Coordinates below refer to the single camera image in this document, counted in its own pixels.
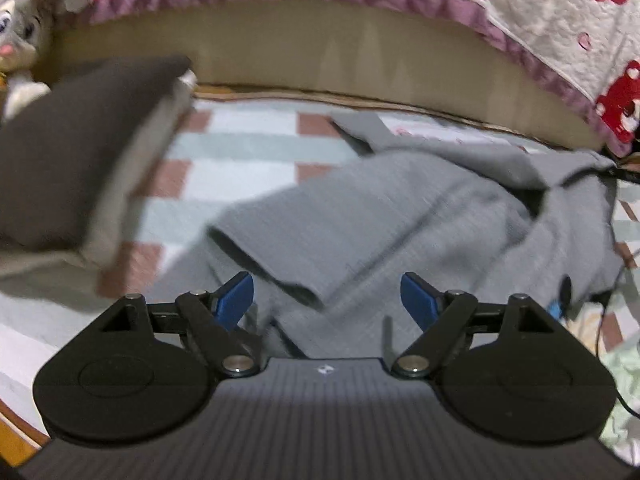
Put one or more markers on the dark grey folded cloth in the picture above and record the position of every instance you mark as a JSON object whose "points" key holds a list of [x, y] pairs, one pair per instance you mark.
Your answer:
{"points": [[60, 150]]}

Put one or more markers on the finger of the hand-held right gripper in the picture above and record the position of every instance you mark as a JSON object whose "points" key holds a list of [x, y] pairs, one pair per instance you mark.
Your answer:
{"points": [[565, 287]]}

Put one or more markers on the wooden bed frame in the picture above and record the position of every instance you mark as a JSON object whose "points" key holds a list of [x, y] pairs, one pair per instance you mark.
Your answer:
{"points": [[15, 422]]}

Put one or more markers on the beige bed panel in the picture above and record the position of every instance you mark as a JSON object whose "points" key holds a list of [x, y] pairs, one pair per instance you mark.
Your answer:
{"points": [[325, 45]]}

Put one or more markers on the white quilt with red print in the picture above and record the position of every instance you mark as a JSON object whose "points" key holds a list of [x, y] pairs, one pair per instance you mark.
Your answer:
{"points": [[540, 10]]}

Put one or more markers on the beige folded cloth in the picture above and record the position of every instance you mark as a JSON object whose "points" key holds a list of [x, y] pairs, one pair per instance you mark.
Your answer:
{"points": [[131, 170]]}

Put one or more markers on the grey plush bunny toy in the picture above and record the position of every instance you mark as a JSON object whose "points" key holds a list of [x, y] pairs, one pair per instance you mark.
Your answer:
{"points": [[20, 30]]}

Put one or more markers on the grey knit garment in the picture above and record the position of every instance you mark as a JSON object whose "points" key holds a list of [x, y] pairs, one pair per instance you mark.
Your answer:
{"points": [[375, 210]]}

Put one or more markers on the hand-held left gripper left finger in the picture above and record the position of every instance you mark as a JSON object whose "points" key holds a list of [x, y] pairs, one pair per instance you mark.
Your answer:
{"points": [[234, 302]]}

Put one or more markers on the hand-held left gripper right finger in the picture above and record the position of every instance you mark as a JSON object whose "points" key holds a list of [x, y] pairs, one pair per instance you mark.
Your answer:
{"points": [[419, 302]]}

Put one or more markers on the checked bed sheet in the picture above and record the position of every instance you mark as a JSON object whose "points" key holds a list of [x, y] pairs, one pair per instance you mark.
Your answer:
{"points": [[240, 160]]}

